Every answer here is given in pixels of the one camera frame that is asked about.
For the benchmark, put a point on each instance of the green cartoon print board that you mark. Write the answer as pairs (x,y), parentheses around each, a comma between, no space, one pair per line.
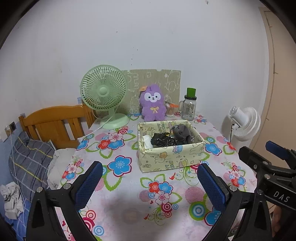
(161,78)

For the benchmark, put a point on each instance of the crumpled white grey cloth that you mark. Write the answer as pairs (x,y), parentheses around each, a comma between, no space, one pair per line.
(10,199)

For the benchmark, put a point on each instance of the wooden bed headboard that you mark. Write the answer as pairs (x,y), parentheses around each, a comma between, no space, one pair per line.
(50,127)

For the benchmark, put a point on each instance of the black plastic bag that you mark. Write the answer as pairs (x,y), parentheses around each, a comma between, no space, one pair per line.
(163,140)

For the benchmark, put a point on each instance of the beige door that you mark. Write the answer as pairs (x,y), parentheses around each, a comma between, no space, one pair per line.
(282,81)

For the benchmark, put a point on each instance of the grey plaid pillow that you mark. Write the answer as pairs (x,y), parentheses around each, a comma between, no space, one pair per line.
(27,162)

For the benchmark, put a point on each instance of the yellow fabric storage box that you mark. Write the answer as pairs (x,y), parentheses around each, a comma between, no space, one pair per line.
(166,160)

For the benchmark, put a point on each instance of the white bedding cloth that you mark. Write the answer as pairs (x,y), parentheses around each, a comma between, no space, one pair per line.
(59,164)

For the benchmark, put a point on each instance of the small orange-lid container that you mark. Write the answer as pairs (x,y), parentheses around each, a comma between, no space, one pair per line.
(170,110)

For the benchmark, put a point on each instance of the white tissue pack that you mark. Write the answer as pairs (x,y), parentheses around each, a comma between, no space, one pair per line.
(146,141)

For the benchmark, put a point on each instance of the white floor fan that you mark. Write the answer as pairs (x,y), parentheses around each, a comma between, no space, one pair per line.
(245,122)

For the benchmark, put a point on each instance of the purple plush toy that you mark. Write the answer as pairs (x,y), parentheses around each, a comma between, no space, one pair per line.
(152,104)

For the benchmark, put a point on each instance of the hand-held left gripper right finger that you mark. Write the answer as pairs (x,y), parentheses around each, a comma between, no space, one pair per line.
(211,185)

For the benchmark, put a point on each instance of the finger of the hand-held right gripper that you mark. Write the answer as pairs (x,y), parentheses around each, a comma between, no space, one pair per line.
(249,157)
(275,149)

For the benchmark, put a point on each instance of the floral tablecloth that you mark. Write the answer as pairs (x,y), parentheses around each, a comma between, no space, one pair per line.
(129,208)

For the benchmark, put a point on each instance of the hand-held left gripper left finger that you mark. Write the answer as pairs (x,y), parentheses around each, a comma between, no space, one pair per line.
(90,185)

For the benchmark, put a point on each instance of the green desk fan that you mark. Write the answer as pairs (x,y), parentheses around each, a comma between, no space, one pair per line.
(104,92)

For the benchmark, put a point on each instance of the blue bed sheet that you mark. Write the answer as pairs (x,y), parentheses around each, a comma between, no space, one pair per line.
(18,227)

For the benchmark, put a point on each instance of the grey sock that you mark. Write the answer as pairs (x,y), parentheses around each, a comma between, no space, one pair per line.
(182,133)

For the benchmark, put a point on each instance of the glass jar with green lid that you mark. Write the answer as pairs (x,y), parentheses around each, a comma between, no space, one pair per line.
(188,109)

